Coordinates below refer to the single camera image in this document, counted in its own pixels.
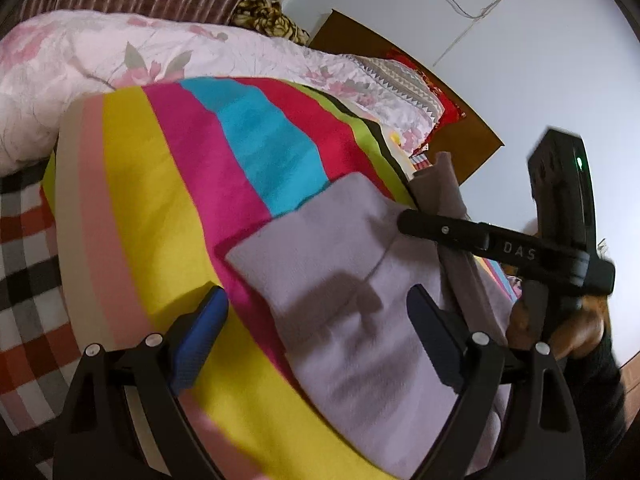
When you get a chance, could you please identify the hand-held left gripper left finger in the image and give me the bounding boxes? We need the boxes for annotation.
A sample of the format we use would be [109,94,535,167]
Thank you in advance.
[50,285,231,480]

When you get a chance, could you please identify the thin wall cable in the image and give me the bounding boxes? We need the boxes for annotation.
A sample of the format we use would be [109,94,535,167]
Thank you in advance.
[431,0,532,69]

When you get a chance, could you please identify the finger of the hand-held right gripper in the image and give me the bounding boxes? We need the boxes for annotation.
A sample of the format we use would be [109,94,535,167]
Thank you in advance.
[397,208,616,294]

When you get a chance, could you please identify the person's right hand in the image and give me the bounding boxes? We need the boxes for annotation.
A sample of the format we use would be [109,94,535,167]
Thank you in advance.
[505,295,608,362]

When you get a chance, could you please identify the red black plaid sheet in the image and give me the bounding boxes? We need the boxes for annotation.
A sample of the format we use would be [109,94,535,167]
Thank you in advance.
[0,160,82,436]

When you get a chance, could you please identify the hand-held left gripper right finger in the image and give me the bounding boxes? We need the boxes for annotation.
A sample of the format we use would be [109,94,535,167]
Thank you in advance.
[406,284,587,480]

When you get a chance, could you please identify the brown yellow patterned blanket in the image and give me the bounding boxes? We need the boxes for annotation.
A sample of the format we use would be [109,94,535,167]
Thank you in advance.
[232,0,312,46]

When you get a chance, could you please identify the red floral pillow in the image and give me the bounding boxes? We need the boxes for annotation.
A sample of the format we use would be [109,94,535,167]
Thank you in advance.
[387,49,467,132]

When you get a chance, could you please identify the flat wooden headboard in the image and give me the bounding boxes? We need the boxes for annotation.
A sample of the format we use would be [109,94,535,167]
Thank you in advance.
[310,9,505,187]

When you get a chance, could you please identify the lavender pants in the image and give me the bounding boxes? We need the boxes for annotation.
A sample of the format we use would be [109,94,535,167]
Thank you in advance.
[225,152,522,480]

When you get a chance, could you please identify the zigzag patterned pillow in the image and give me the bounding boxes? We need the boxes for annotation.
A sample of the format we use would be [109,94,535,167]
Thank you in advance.
[350,55,446,126]

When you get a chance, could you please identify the colourful striped blanket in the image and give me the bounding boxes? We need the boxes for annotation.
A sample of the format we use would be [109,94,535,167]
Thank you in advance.
[40,77,526,480]

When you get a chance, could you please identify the pink floral quilt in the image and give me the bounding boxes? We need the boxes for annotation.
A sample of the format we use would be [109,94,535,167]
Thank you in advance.
[0,10,446,172]

